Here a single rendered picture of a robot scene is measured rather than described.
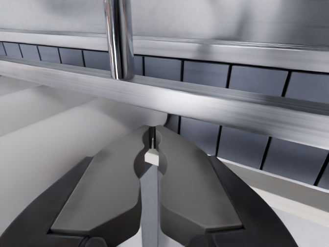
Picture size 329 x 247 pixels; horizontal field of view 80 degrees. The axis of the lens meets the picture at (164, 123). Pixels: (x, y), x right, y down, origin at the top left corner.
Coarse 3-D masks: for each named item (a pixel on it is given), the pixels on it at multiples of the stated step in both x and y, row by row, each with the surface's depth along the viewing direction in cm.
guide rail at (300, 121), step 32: (0, 64) 14; (32, 64) 12; (64, 64) 13; (96, 96) 11; (128, 96) 10; (160, 96) 9; (192, 96) 8; (224, 96) 8; (256, 96) 8; (256, 128) 7; (288, 128) 7; (320, 128) 6
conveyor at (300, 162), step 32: (96, 64) 21; (160, 64) 17; (192, 64) 16; (224, 64) 15; (288, 96) 14; (320, 96) 13; (192, 128) 18; (224, 128) 17; (256, 160) 17; (288, 160) 15; (320, 160) 14
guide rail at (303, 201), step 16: (240, 176) 15; (256, 176) 15; (272, 176) 15; (256, 192) 14; (272, 192) 13; (288, 192) 13; (304, 192) 13; (320, 192) 13; (288, 208) 13; (304, 208) 13; (320, 208) 12
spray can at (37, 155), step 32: (32, 128) 10; (64, 128) 11; (96, 128) 12; (128, 128) 14; (0, 160) 8; (32, 160) 9; (64, 160) 10; (0, 192) 8; (32, 192) 8; (0, 224) 7
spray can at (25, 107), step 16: (0, 96) 13; (16, 96) 13; (32, 96) 14; (48, 96) 14; (64, 96) 15; (80, 96) 16; (0, 112) 12; (16, 112) 12; (32, 112) 13; (48, 112) 14; (0, 128) 12; (16, 128) 12
